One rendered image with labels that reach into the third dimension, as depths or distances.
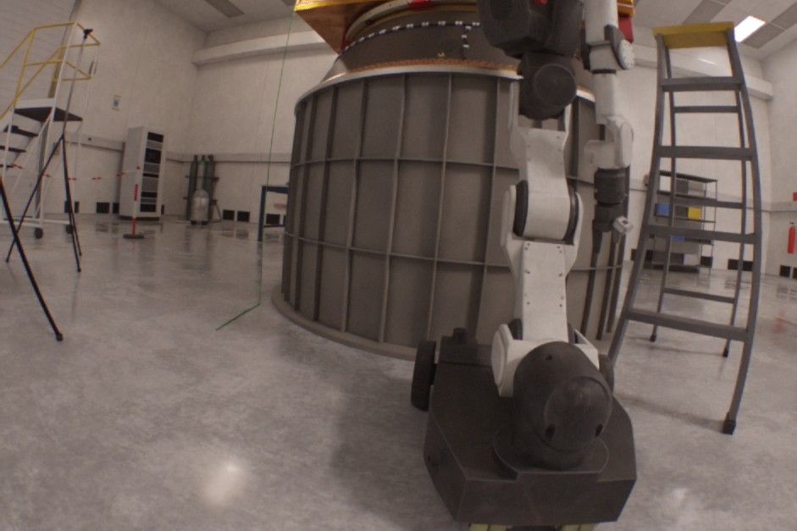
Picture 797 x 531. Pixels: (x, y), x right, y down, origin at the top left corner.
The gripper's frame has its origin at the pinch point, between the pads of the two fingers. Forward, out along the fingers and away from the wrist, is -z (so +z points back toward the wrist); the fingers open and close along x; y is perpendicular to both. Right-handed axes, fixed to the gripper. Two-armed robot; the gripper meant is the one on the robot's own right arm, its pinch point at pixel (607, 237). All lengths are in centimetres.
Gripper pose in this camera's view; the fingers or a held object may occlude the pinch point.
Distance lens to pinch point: 107.7
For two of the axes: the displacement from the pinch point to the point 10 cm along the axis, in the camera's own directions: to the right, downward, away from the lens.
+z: -1.2, -9.5, -2.9
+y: -4.4, -2.1, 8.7
